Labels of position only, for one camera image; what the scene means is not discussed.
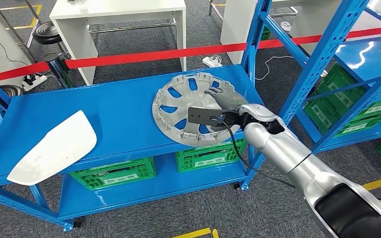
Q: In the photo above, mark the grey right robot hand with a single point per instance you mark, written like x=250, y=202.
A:
x=230, y=98

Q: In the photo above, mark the silver wheel hubcap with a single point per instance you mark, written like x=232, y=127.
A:
x=185, y=100

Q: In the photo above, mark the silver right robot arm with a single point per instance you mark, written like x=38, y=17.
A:
x=276, y=148

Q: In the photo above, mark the blue metal shelf rack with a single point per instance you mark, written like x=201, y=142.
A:
x=374, y=65
x=121, y=108

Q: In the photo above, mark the white plastic panel part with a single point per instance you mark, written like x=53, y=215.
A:
x=55, y=148

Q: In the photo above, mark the white power strip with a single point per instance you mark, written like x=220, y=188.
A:
x=34, y=82
x=212, y=61

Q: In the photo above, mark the white desk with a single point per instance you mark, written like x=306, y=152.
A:
x=236, y=26
x=111, y=8

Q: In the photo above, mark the crumpled clear plastic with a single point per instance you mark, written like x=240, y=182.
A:
x=285, y=26

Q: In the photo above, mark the red barrier belt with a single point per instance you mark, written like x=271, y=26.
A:
x=144, y=56

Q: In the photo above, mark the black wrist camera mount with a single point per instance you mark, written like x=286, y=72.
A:
x=203, y=116

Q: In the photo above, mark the black stanchion post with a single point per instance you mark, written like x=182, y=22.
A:
x=57, y=70

